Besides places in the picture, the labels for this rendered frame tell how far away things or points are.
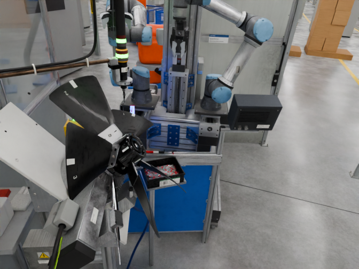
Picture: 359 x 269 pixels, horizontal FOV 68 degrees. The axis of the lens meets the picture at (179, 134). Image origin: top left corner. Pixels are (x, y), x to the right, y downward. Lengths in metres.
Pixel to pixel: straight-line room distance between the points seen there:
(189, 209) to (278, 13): 2.09
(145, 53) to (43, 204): 4.04
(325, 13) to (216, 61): 6.29
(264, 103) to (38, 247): 1.29
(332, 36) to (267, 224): 7.25
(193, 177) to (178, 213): 0.35
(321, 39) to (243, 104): 7.67
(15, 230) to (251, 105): 1.27
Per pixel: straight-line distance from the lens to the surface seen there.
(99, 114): 1.11
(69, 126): 0.83
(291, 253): 2.45
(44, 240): 1.32
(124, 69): 1.04
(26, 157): 1.09
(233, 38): 2.95
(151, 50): 4.98
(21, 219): 1.41
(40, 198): 1.22
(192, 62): 1.93
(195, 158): 1.68
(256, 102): 1.55
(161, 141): 1.98
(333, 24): 9.07
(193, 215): 2.06
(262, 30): 1.62
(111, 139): 1.11
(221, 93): 1.64
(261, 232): 2.48
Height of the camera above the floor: 1.82
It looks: 31 degrees down
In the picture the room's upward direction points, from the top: 4 degrees clockwise
